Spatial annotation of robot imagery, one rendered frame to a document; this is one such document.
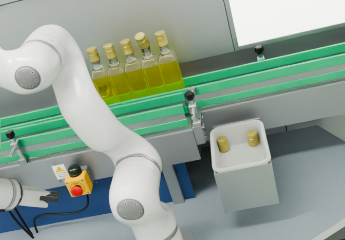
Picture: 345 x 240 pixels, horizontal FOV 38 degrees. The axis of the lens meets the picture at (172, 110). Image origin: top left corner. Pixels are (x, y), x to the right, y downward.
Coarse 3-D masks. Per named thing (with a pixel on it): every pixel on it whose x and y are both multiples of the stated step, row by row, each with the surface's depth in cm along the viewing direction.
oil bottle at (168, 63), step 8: (160, 56) 164; (168, 56) 163; (176, 56) 167; (160, 64) 164; (168, 64) 164; (176, 64) 164; (168, 72) 165; (176, 72) 165; (168, 80) 167; (176, 80) 167; (168, 88) 169; (176, 88) 169
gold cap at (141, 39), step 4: (140, 32) 160; (136, 36) 160; (140, 36) 159; (144, 36) 159; (136, 40) 160; (140, 40) 159; (144, 40) 160; (140, 44) 160; (144, 44) 161; (148, 44) 162; (144, 48) 162
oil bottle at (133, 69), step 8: (128, 64) 165; (136, 64) 164; (128, 72) 166; (136, 72) 165; (128, 80) 167; (136, 80) 167; (144, 80) 167; (136, 88) 169; (144, 88) 169; (136, 96) 170; (144, 96) 170
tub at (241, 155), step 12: (252, 120) 164; (216, 132) 165; (228, 132) 165; (240, 132) 165; (264, 132) 157; (216, 144) 163; (228, 144) 167; (240, 144) 167; (264, 144) 152; (216, 156) 156; (228, 156) 163; (240, 156) 161; (252, 156) 160; (264, 156) 157; (216, 168) 148; (228, 168) 147; (240, 168) 146
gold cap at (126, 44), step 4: (124, 40) 163; (128, 40) 162; (124, 44) 161; (128, 44) 162; (124, 48) 162; (128, 48) 162; (132, 48) 164; (124, 52) 163; (128, 52) 163; (132, 52) 164
